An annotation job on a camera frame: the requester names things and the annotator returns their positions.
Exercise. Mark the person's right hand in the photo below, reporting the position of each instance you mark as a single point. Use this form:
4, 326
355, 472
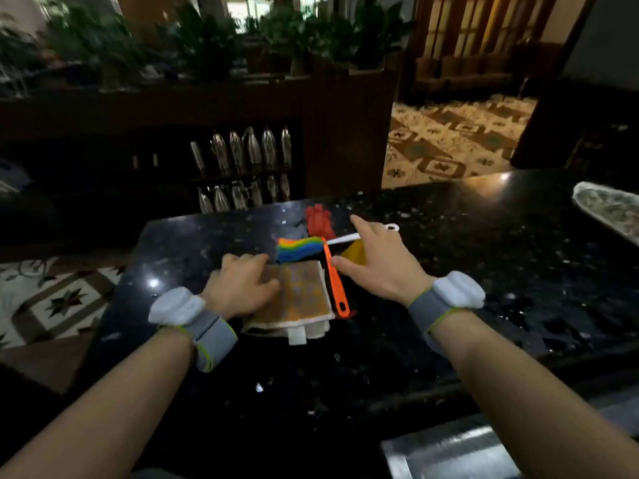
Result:
389, 266

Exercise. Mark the person's left hand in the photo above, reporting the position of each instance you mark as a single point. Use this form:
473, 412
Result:
237, 289

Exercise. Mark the person's left thumb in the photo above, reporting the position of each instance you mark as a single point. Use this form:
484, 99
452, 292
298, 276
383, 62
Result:
265, 293

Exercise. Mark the person's right thumb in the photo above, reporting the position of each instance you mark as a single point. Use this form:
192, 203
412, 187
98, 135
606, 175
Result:
347, 265

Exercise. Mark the stack of brown cloths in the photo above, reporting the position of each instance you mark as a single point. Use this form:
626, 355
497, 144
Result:
299, 296

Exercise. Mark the person's right forearm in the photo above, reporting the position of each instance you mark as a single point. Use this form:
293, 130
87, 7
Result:
529, 409

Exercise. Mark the person's left forearm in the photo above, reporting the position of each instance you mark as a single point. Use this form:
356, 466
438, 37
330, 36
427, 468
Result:
100, 414

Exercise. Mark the yellow sponge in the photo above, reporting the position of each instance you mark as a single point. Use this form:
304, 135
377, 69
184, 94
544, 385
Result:
355, 252

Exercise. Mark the rainbow striped brush head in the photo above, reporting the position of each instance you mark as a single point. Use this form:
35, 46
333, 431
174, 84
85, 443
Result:
299, 248

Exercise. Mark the grey wristband with white tracker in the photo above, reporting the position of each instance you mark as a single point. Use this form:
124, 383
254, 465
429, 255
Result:
199, 324
447, 296

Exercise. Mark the dark wooden shelf cabinet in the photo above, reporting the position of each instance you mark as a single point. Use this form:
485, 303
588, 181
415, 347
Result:
339, 134

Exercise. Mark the rows of clear glass bottles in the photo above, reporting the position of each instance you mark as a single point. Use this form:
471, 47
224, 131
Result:
249, 159

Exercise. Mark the stainless steel sink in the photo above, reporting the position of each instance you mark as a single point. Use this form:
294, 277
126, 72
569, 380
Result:
474, 451

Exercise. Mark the brown sofa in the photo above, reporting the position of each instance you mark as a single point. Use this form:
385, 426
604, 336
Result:
464, 72

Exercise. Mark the green potted plant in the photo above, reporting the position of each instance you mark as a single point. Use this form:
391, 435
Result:
95, 42
339, 32
207, 42

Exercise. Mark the oval patterned plate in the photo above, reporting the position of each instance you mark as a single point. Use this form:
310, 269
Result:
609, 209

